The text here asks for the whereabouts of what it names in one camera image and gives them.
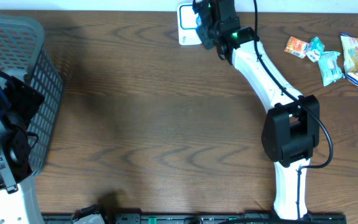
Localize orange tissue pack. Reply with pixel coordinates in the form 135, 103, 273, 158
284, 36, 309, 58

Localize teal tissue pack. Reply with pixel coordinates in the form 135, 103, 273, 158
306, 37, 325, 63

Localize teal wrapper packet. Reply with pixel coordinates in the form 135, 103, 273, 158
318, 51, 344, 86

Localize dark green round-logo packet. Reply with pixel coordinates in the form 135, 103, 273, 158
196, 14, 203, 29

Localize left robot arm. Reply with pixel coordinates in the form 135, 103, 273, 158
0, 71, 44, 223

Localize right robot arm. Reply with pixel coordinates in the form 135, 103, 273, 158
192, 1, 320, 220

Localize dark plastic mesh basket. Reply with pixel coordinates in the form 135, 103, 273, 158
0, 12, 64, 177

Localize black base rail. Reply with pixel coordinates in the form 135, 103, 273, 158
42, 205, 347, 224

